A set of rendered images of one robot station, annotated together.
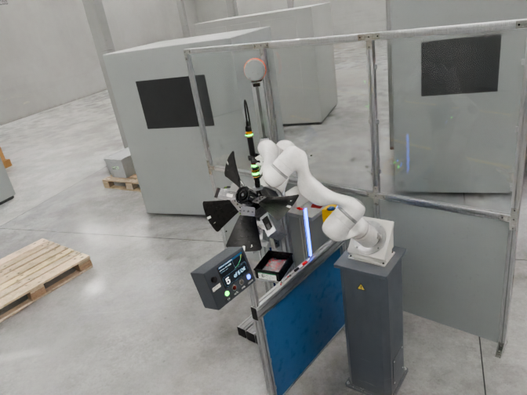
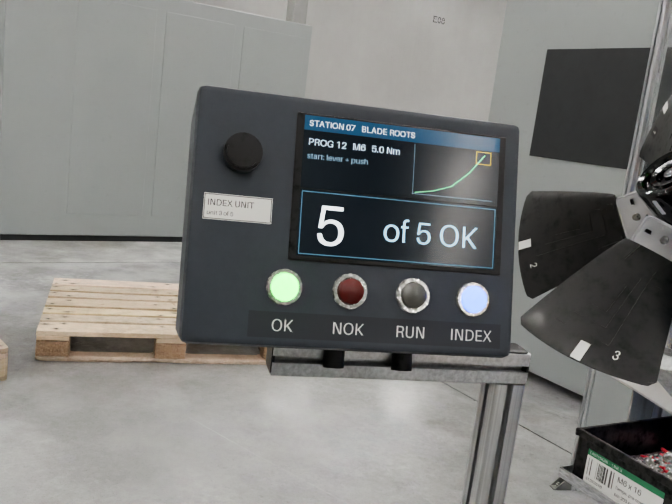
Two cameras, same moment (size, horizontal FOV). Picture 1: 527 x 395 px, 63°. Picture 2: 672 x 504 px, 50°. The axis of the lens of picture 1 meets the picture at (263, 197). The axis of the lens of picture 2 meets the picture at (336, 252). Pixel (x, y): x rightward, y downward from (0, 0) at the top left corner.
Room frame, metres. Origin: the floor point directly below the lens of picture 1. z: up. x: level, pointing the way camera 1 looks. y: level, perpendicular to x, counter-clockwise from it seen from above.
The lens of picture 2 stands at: (1.24, -0.07, 1.24)
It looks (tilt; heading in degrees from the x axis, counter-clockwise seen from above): 10 degrees down; 32
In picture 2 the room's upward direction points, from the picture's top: 7 degrees clockwise
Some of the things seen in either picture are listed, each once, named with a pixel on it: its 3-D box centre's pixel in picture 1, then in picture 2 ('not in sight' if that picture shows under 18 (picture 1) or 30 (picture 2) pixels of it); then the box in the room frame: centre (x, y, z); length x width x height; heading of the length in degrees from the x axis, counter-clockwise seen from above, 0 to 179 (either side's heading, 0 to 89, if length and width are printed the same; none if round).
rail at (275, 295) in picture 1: (303, 270); not in sight; (2.19, -0.17, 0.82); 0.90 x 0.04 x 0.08; 136
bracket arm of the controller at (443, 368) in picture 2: not in sight; (401, 358); (1.80, 0.20, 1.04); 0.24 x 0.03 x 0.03; 136
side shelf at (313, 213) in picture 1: (301, 208); not in sight; (2.98, -0.27, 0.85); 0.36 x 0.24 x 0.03; 46
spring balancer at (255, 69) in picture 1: (255, 70); not in sight; (3.22, -0.09, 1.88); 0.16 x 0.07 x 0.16; 81
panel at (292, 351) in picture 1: (309, 319); not in sight; (2.19, -0.17, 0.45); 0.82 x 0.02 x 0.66; 136
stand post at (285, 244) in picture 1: (286, 251); not in sight; (2.84, -0.11, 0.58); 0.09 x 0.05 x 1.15; 46
